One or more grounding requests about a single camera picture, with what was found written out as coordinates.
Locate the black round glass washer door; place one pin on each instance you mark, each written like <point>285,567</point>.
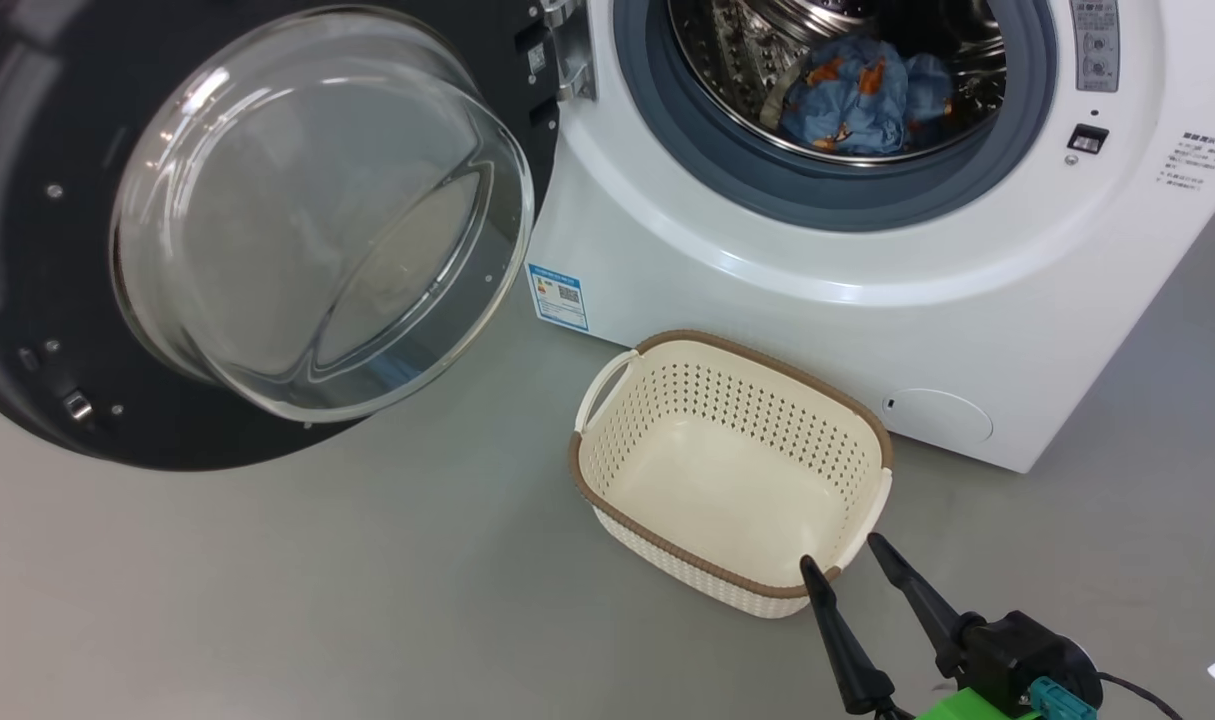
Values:
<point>27,250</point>

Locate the blue cartoon print garment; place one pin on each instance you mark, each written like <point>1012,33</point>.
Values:
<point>847,100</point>

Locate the cream perforated laundry basket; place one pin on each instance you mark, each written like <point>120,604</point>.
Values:
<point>727,500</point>

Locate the white round filter cover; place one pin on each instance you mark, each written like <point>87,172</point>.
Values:
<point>937,417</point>

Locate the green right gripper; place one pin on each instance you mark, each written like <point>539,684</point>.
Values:
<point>967,710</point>

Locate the blue energy label sticker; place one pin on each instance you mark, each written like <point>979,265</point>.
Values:
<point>559,297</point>

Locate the white front-load washing machine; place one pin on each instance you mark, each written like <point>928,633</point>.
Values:
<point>867,330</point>

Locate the grey instruction sticker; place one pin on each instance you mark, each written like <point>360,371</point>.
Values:
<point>1095,45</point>

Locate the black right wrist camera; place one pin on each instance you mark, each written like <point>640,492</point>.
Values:
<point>1017,650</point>

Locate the stainless steel washing machine drum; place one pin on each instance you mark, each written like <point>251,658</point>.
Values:
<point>727,60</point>

